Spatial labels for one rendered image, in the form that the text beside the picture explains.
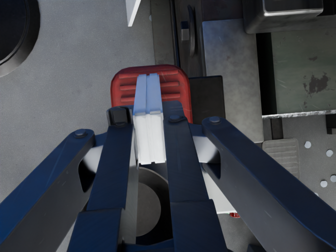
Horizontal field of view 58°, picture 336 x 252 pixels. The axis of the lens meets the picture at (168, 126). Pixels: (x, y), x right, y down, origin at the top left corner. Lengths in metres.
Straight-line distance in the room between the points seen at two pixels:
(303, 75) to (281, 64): 0.03
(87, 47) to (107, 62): 0.08
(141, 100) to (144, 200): 0.85
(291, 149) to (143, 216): 0.50
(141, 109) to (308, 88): 0.25
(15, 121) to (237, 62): 0.85
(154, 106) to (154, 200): 0.86
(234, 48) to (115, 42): 0.70
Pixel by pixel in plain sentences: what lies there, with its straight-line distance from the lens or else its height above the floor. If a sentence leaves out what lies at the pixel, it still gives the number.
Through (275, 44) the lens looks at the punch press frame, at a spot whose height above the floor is 0.65.
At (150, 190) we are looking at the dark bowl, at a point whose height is 0.00.
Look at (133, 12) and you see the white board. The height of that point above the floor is 0.12.
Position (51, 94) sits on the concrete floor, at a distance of 1.04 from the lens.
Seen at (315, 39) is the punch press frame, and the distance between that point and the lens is 0.38.
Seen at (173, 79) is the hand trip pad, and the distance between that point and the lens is 0.23.
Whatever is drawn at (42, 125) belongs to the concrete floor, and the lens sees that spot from 1.05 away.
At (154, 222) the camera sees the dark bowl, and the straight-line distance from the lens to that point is 1.03.
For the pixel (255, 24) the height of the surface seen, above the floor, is 0.68.
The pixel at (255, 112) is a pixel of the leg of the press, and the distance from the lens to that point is 0.35.
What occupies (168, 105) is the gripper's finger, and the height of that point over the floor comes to 0.80.
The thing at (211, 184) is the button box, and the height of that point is 0.63.
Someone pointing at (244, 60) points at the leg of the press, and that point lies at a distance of 0.35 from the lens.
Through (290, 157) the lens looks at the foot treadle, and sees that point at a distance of 0.91.
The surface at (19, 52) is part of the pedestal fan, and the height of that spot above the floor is 0.03.
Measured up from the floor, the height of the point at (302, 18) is 0.69.
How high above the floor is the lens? 0.98
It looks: 88 degrees down
